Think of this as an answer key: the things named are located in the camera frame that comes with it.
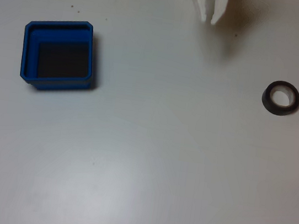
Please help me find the black tape roll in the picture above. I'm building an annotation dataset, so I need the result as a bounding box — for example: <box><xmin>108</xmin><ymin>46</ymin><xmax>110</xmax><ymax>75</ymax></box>
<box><xmin>259</xmin><ymin>78</ymin><xmax>299</xmax><ymax>119</ymax></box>

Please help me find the blue plastic box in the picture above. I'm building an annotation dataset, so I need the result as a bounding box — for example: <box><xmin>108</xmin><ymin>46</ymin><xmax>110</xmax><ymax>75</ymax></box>
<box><xmin>16</xmin><ymin>12</ymin><xmax>100</xmax><ymax>98</ymax></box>

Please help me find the dark grey box liner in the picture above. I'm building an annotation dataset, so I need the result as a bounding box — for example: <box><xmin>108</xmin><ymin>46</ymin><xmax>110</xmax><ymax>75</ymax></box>
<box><xmin>34</xmin><ymin>35</ymin><xmax>92</xmax><ymax>84</ymax></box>

